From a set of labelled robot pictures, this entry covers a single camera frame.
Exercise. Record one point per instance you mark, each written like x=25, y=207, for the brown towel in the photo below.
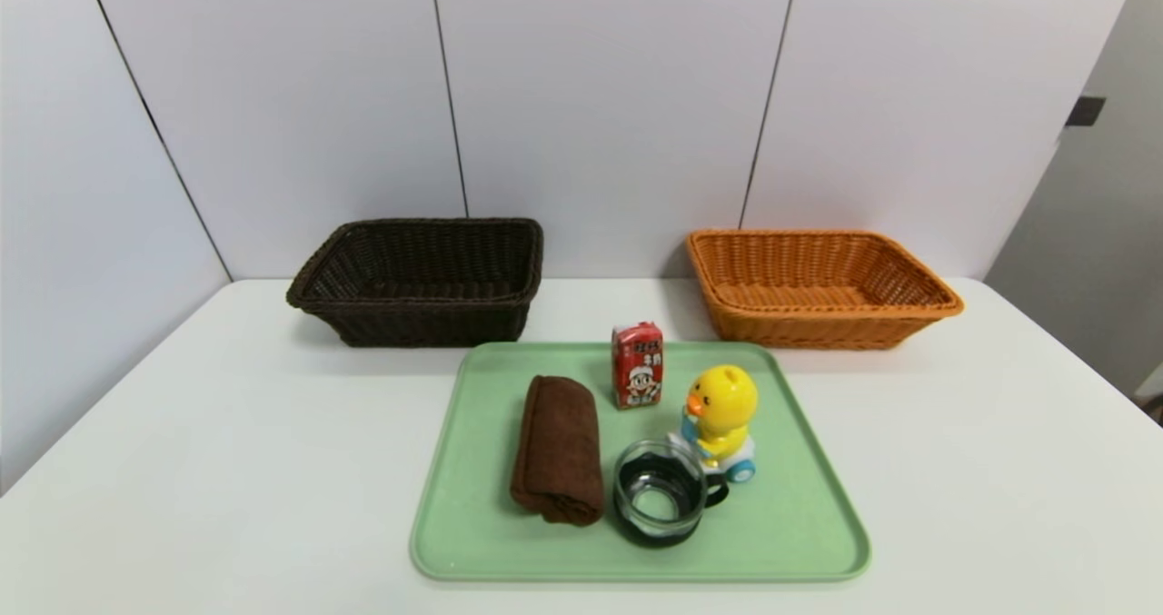
x=556, y=451

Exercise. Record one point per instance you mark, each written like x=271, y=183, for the dark brown wicker basket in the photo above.
x=409, y=320

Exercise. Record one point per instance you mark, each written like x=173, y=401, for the red milk carton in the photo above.
x=638, y=370

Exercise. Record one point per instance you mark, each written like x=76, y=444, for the dark wall bracket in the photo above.
x=1086, y=111

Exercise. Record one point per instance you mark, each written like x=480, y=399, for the green plastic tray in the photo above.
x=790, y=524

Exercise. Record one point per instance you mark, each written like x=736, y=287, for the orange wicker basket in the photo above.
x=818, y=324

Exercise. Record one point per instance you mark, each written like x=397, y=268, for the yellow duck toy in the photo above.
x=722, y=406

